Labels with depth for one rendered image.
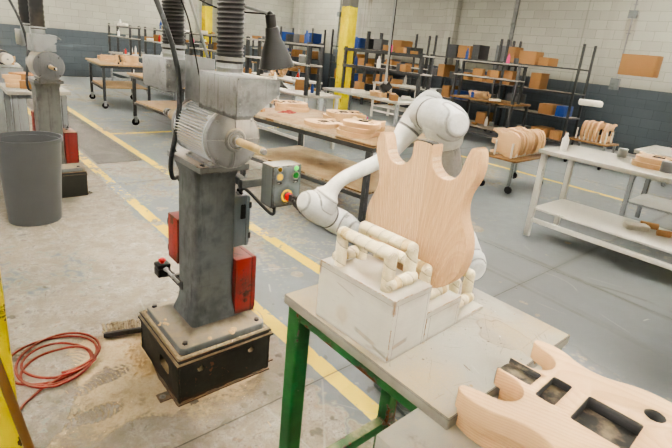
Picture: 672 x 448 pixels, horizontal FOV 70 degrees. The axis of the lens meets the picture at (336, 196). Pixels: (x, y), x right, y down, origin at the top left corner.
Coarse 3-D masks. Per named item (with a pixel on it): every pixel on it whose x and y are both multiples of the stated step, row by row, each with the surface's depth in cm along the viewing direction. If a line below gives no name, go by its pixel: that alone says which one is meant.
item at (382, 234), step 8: (360, 224) 130; (368, 224) 129; (368, 232) 128; (376, 232) 126; (384, 232) 125; (392, 232) 125; (384, 240) 125; (392, 240) 122; (400, 240) 121; (408, 240) 120; (400, 248) 121; (408, 248) 119; (416, 248) 118
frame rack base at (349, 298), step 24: (360, 264) 130; (336, 288) 127; (360, 288) 120; (408, 288) 119; (336, 312) 128; (360, 312) 121; (384, 312) 115; (408, 312) 117; (360, 336) 123; (384, 336) 116; (408, 336) 121; (384, 360) 117
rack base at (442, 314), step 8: (440, 296) 133; (448, 296) 134; (456, 296) 134; (432, 304) 129; (440, 304) 129; (448, 304) 131; (456, 304) 134; (432, 312) 126; (440, 312) 129; (448, 312) 132; (456, 312) 136; (432, 320) 127; (440, 320) 130; (448, 320) 134; (456, 320) 137; (432, 328) 128; (440, 328) 132; (424, 336) 127; (432, 336) 130
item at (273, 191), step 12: (264, 168) 220; (276, 168) 215; (288, 168) 219; (300, 168) 224; (264, 180) 221; (276, 180) 217; (288, 180) 221; (240, 192) 232; (264, 192) 223; (276, 192) 219; (264, 204) 224; (276, 204) 221; (288, 204) 226
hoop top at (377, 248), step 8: (344, 232) 123; (352, 232) 122; (352, 240) 121; (360, 240) 119; (368, 240) 118; (368, 248) 118; (376, 248) 116; (384, 248) 115; (384, 256) 114; (392, 256) 113
